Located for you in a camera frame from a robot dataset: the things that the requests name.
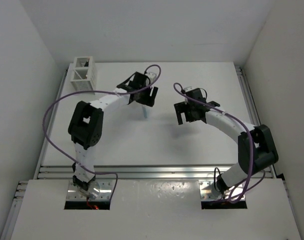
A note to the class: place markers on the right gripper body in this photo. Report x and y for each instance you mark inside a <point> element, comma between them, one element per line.
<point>184,107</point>

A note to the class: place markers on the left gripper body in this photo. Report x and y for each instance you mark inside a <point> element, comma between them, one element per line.
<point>144,97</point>

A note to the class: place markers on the light blue makeup pen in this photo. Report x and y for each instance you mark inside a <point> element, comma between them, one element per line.
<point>145,112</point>

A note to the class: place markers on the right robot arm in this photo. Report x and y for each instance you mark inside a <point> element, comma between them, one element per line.
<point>256,147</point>

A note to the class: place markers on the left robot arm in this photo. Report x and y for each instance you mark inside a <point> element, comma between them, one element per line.
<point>86,125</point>

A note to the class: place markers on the white slotted organizer box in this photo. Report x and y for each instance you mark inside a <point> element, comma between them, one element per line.
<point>78,65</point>

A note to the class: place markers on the white front cover board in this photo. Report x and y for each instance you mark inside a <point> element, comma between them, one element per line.
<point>155,210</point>

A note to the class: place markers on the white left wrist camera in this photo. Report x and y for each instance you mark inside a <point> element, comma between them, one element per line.
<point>150,77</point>

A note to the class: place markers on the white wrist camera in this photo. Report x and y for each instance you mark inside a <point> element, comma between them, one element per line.
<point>150,77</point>
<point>187,89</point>

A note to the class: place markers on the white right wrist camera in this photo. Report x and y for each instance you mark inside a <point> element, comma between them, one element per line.
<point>187,89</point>

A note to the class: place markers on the aluminium frame rail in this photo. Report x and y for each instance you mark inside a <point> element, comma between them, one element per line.
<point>170,171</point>

